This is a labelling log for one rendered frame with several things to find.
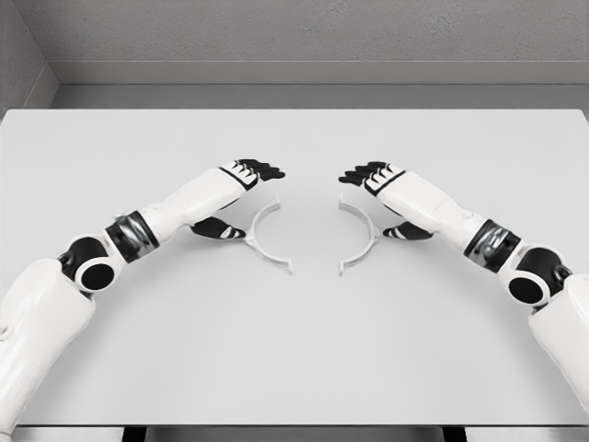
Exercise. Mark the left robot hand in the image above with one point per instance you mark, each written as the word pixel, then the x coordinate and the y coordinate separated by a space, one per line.
pixel 209 191

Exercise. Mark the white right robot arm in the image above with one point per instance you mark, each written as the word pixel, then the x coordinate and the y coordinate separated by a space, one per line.
pixel 559 322

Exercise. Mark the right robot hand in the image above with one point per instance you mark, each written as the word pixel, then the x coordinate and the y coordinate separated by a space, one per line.
pixel 414 193

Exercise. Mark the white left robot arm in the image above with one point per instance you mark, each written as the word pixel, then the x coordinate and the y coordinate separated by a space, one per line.
pixel 41 299

